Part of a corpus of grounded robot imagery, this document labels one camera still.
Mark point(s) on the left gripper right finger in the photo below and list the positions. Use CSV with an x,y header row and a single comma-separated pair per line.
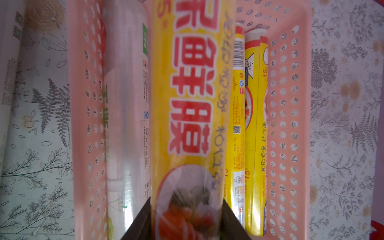
x,y
231,228

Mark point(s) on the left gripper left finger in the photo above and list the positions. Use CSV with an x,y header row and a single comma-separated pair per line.
x,y
141,228

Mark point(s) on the yellow wrap roll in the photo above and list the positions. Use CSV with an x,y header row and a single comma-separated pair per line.
x,y
192,67
256,76
235,159

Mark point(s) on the pink plastic basket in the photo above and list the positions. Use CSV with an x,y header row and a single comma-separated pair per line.
x,y
287,104

